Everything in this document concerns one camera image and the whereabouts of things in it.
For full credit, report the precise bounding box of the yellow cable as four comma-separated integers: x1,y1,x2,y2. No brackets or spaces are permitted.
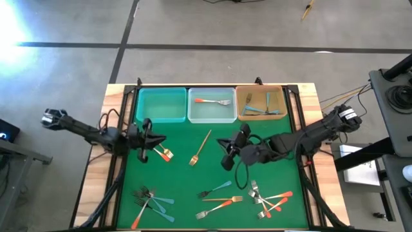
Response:
319,82,373,112

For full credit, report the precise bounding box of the orange-handled silver fork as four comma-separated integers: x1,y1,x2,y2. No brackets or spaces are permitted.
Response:
247,189,283,213
130,186,158,230
250,179,273,219
194,97,232,106
253,190,294,205
194,200,234,220
256,197,289,220
153,147,172,163

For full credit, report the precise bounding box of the black pole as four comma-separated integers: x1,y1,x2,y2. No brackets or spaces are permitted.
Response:
382,53,412,81

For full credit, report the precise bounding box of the grey desk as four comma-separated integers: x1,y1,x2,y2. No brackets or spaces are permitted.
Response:
0,138,53,200

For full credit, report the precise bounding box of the clear plastic bin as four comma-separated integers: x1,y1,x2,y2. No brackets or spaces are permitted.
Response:
187,87,238,124

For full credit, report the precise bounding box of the green table mat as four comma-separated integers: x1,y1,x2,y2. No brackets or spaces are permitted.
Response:
116,86,309,230

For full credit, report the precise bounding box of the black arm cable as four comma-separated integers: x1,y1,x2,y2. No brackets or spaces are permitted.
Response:
234,154,251,191
98,108,122,130

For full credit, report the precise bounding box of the teal plastic bin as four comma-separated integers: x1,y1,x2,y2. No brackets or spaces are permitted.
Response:
135,87,187,124

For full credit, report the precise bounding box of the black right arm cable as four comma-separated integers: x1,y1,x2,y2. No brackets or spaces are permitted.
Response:
234,154,251,191

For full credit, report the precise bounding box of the black aluminium table frame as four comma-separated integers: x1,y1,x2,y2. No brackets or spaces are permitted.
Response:
108,76,318,231

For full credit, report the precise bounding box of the gold fork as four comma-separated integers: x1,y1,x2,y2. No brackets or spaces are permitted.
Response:
188,129,213,167
201,195,244,204
159,144,175,159

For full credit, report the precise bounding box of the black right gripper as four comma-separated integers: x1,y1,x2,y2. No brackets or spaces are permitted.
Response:
217,123,252,171

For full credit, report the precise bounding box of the yellow tool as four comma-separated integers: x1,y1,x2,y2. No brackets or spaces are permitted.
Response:
301,0,315,21

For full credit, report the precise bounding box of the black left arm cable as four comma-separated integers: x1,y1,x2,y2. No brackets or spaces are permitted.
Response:
98,108,122,130

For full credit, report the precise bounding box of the black cable coil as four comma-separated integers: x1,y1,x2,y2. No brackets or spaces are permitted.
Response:
385,84,412,111

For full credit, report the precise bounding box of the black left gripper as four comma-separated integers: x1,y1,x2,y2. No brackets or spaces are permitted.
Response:
127,117,167,164

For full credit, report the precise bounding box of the grey equipment cart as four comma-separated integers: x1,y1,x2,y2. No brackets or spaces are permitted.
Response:
368,67,412,159

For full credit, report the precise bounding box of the black device with blue light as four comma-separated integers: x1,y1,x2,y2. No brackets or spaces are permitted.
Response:
0,118,21,143

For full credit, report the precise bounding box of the white box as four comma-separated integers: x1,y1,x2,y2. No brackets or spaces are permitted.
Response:
339,144,381,187

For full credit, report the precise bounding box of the orange plastic bin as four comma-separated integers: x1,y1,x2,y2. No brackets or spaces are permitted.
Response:
235,84,288,122

